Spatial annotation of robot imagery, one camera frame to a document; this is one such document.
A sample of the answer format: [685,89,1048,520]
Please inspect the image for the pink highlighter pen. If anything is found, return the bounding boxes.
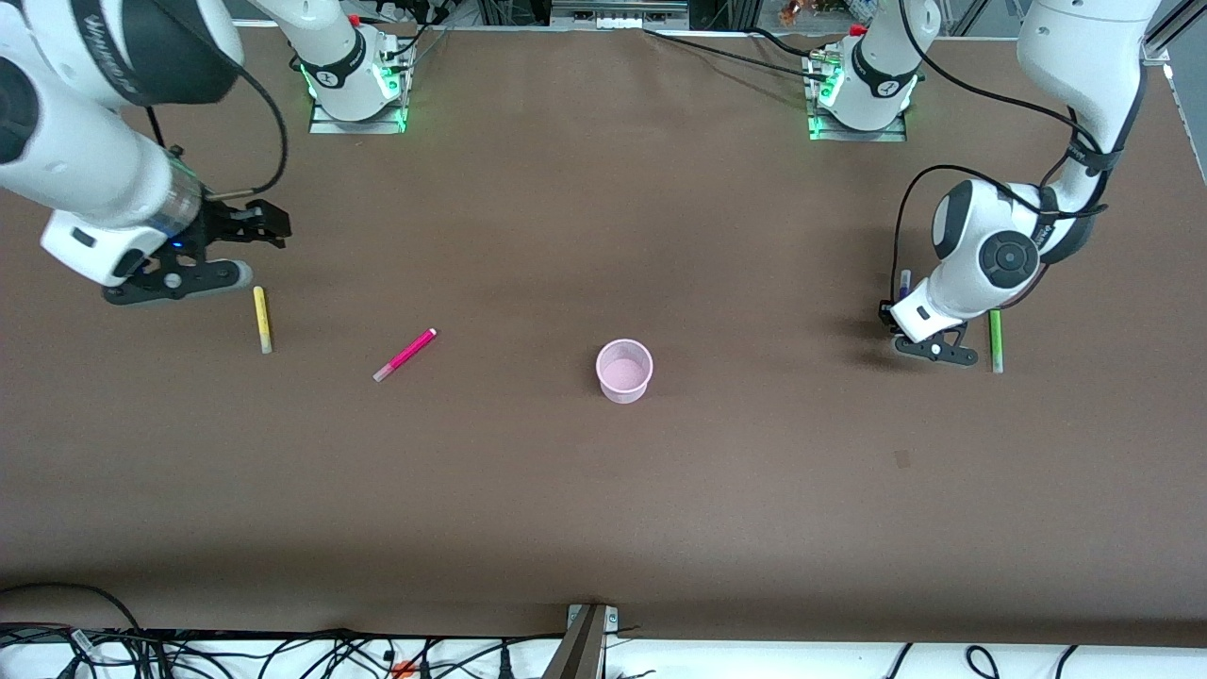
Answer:
[372,327,438,384]

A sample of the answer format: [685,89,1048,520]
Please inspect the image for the pink round pen holder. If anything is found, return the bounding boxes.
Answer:
[595,339,654,406]

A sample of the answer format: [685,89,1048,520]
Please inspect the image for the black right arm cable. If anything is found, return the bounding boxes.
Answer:
[141,61,289,202]

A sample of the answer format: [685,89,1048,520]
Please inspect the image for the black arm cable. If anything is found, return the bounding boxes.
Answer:
[141,61,289,202]
[891,0,1128,305]

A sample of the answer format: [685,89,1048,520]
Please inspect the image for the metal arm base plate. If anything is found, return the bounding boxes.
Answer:
[803,52,909,143]
[309,47,416,136]

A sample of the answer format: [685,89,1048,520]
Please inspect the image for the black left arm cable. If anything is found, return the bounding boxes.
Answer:
[891,0,1128,305]

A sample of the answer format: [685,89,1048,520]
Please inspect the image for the short black table cable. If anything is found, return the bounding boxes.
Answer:
[745,26,835,58]

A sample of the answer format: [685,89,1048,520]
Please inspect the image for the long black table cable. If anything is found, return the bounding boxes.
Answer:
[641,26,831,81]

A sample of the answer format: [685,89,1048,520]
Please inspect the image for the black looped floor cable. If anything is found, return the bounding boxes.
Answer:
[0,582,142,635]

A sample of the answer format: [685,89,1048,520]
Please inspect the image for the tangled black floor cables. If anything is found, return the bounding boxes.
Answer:
[0,622,567,679]

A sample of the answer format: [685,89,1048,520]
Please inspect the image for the metal table edge bracket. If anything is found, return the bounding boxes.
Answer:
[542,604,621,679]

